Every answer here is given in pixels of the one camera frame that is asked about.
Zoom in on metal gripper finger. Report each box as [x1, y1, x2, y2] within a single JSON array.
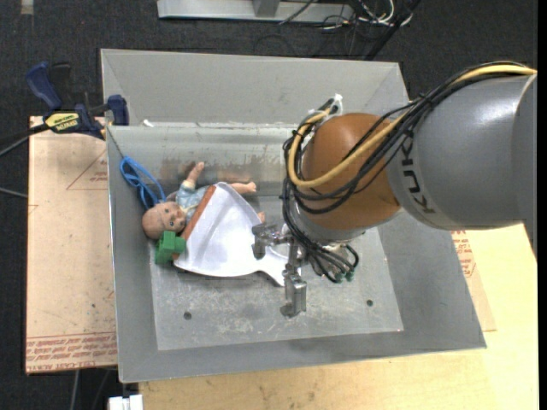
[[279, 266, 309, 319], [251, 223, 292, 260]]

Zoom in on green toy block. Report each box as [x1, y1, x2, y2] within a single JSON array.
[[154, 231, 189, 267]]

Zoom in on grey metal bin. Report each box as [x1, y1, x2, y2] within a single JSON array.
[[100, 48, 487, 384]]

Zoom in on blue glasses frame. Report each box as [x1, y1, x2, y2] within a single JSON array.
[[119, 155, 168, 210]]

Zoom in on brown cardboard board red print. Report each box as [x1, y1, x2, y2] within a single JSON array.
[[25, 115, 497, 375]]

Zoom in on white dustpan with orange lip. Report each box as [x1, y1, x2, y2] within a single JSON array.
[[173, 181, 303, 288]]

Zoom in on baby doll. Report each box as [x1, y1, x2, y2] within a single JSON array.
[[141, 161, 267, 242]]

